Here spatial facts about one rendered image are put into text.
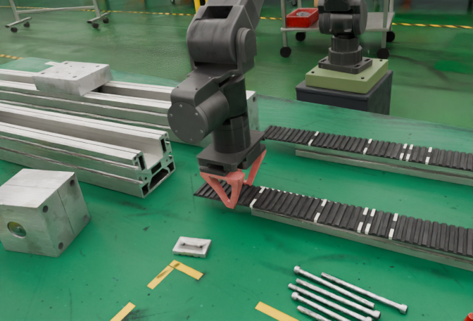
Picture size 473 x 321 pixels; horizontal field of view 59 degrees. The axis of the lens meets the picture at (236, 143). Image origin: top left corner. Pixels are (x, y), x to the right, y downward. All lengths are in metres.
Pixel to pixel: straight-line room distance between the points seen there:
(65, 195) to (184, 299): 0.25
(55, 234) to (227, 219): 0.26
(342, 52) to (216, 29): 0.62
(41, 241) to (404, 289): 0.51
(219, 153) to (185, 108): 0.12
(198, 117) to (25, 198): 0.30
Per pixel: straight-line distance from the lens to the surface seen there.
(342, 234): 0.62
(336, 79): 1.08
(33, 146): 0.92
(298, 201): 0.64
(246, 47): 0.53
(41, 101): 1.19
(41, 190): 0.68
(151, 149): 0.78
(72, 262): 0.68
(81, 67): 1.13
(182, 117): 0.51
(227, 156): 0.59
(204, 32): 0.54
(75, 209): 0.71
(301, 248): 0.61
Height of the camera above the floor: 1.20
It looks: 29 degrees down
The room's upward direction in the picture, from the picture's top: 7 degrees counter-clockwise
